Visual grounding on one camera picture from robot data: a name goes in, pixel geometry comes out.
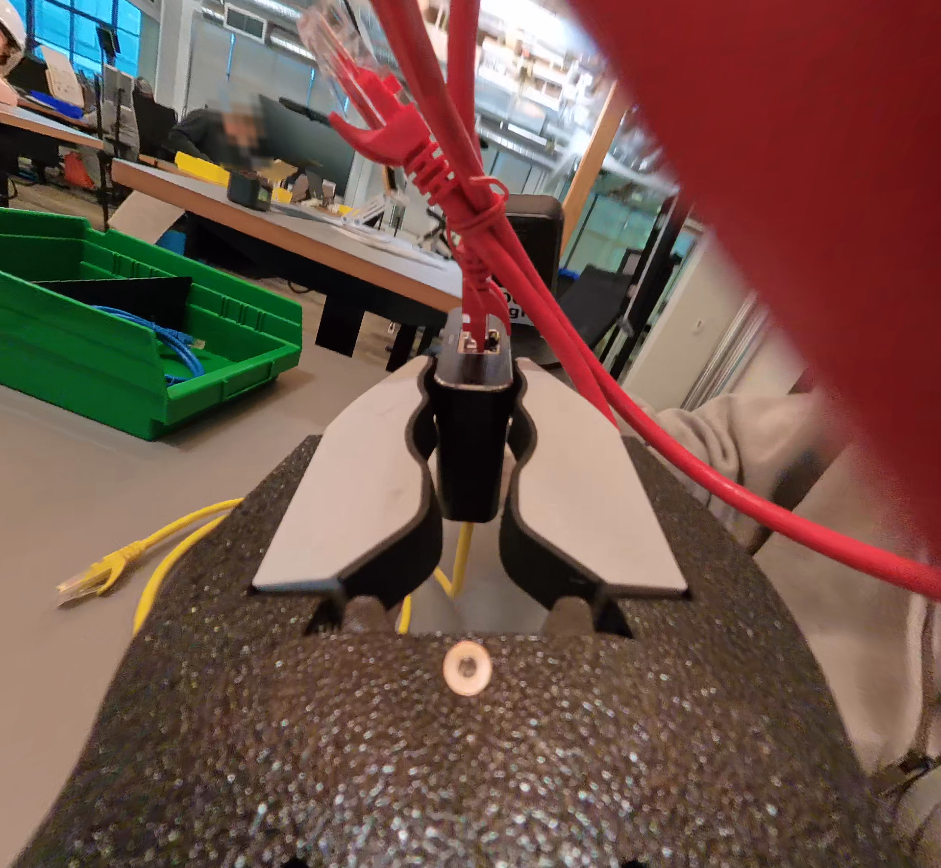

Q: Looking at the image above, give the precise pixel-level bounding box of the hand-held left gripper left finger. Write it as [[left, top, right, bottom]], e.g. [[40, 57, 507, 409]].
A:
[[252, 356, 444, 630]]

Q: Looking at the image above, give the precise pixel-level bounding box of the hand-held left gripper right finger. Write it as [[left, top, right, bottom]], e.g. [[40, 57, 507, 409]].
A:
[[500, 360, 691, 634]]

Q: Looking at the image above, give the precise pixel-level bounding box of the black ethernet splitter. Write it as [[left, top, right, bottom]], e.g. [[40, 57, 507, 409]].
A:
[[432, 310, 516, 522]]

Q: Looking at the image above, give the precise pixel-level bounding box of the blue ethernet cable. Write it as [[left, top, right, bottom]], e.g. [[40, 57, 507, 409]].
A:
[[92, 304, 205, 386]]

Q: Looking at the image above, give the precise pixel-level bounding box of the yellow ethernet cable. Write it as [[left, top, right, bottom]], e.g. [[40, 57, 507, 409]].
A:
[[57, 497, 475, 637]]

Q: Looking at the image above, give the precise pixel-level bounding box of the green plastic bin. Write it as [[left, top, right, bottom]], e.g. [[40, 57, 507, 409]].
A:
[[0, 207, 304, 441]]

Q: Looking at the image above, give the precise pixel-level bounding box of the red ethernet cable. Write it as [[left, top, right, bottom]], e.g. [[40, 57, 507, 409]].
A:
[[297, 0, 941, 601]]

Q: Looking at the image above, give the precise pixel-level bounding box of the long work table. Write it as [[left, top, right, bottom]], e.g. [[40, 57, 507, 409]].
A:
[[110, 157, 464, 371]]

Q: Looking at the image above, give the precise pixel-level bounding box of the person's grey hoodie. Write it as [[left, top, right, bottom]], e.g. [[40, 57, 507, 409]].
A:
[[640, 390, 941, 868]]

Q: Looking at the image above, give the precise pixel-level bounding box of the black bin divider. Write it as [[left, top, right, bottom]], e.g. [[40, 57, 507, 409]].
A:
[[33, 276, 194, 325]]

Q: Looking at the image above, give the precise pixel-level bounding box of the small black box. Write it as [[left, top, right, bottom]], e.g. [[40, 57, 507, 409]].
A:
[[226, 171, 274, 214]]

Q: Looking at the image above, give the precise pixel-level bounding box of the computer monitor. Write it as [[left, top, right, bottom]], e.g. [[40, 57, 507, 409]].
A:
[[257, 95, 359, 187]]

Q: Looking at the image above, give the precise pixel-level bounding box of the yellow plastic bin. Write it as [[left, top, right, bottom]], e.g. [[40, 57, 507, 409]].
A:
[[175, 151, 230, 186]]

